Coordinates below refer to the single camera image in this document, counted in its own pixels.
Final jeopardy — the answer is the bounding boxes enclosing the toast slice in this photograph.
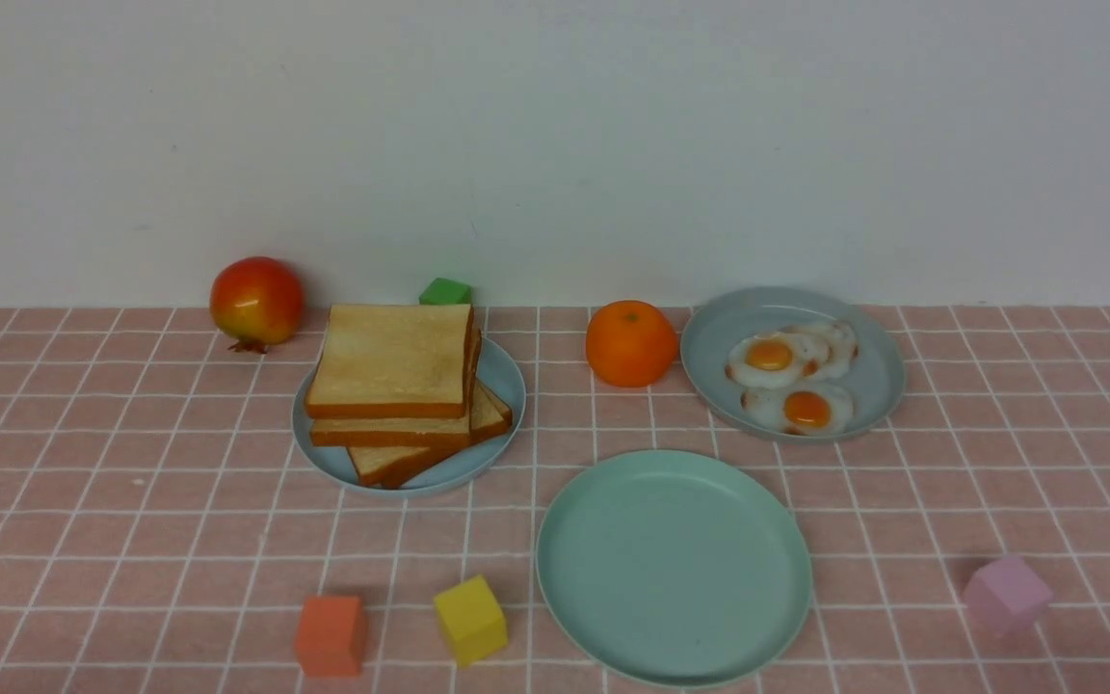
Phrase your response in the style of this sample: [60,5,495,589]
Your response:
[307,381,508,451]
[345,381,513,491]
[304,304,476,420]

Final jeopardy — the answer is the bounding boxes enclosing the teal green empty plate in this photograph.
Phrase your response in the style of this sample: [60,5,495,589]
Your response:
[534,449,814,691]

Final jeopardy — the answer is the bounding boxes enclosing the yellow cube block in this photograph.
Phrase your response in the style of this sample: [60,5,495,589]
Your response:
[433,574,509,668]

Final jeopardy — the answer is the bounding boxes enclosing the orange mandarin fruit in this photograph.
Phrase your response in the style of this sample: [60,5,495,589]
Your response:
[583,300,679,389]

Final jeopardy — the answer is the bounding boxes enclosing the green cube block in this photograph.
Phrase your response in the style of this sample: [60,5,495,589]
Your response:
[418,276,474,305]

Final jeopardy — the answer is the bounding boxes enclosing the red yellow pomegranate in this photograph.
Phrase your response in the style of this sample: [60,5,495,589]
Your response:
[210,255,305,355]

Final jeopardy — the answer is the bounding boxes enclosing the pink cube block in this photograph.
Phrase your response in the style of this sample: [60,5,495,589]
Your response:
[962,554,1053,635]

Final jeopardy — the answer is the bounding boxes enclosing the orange cube block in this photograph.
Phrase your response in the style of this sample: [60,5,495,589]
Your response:
[295,596,367,680]

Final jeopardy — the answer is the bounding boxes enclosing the fried egg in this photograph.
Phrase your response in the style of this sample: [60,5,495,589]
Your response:
[724,331,830,389]
[783,320,859,381]
[740,382,856,437]

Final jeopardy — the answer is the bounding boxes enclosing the light blue bread plate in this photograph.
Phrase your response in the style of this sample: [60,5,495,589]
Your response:
[292,336,527,499]

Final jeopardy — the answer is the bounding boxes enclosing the grey-blue egg plate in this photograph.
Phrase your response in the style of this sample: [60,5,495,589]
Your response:
[682,286,907,442]

